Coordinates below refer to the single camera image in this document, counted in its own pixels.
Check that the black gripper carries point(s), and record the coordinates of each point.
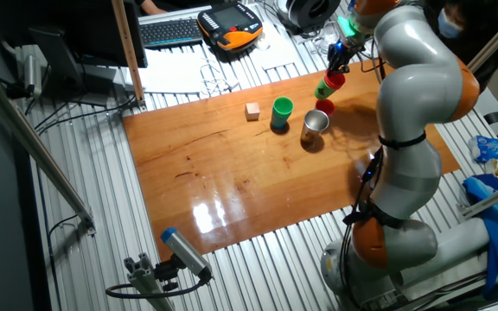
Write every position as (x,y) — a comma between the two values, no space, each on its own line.
(339,51)

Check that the red plastic cup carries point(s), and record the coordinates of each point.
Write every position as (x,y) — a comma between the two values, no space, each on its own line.
(325,106)
(334,80)

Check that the green plastic cup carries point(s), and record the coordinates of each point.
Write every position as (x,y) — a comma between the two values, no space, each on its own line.
(322,90)
(282,105)

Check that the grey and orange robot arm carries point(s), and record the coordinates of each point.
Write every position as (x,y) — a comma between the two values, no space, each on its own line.
(422,108)

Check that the clear drinking glass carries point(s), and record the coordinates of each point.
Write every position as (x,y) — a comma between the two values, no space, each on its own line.
(327,36)

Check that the black filament spool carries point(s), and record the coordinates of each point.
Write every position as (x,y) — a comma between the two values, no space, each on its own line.
(305,13)

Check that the stainless steel cup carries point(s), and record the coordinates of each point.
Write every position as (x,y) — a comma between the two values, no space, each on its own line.
(314,126)

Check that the white blank paper sheet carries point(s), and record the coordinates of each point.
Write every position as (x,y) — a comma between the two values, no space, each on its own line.
(275,43)

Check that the white round device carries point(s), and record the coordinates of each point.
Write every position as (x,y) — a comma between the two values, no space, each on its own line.
(263,43)

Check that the light wooden cube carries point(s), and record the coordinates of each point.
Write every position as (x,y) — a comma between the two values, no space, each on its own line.
(252,111)

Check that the orange and black teach pendant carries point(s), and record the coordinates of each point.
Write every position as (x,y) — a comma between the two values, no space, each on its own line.
(231,26)

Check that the masked person with dark hair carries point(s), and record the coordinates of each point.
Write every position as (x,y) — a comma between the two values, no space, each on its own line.
(474,39)

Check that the white printed paper sheet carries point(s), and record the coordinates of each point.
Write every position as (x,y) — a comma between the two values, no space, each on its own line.
(175,73)

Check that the varnished wooden board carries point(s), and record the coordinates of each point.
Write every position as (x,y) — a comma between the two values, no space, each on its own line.
(214,181)

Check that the black computer keyboard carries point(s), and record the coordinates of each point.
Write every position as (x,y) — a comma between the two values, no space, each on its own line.
(171,32)

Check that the blue tissue packet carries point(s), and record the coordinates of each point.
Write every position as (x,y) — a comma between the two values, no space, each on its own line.
(493,149)

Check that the person in dark sleeve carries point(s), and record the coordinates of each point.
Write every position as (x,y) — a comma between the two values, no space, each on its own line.
(149,8)

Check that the aluminium profile bar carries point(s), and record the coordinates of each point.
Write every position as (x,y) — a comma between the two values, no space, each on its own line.
(491,198)

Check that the white roll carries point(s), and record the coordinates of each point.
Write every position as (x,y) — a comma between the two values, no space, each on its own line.
(452,250)

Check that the black computer monitor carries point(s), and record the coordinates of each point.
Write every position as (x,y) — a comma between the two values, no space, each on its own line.
(80,30)

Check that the silver cylinder device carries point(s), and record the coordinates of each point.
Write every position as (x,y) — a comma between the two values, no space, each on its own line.
(33,75)

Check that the wooden frame beam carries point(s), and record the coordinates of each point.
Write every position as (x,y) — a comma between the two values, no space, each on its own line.
(497,36)

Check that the wooden frame post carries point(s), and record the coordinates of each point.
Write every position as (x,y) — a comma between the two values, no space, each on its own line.
(128,52)

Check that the silver camera with blue end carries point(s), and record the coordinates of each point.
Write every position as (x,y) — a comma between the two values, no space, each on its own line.
(184,252)

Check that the aluminium profile camera stand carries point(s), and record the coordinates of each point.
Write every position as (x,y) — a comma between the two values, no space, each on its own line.
(145,281)

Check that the aluminium frame strut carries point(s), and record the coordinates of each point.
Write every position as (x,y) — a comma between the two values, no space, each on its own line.
(37,151)

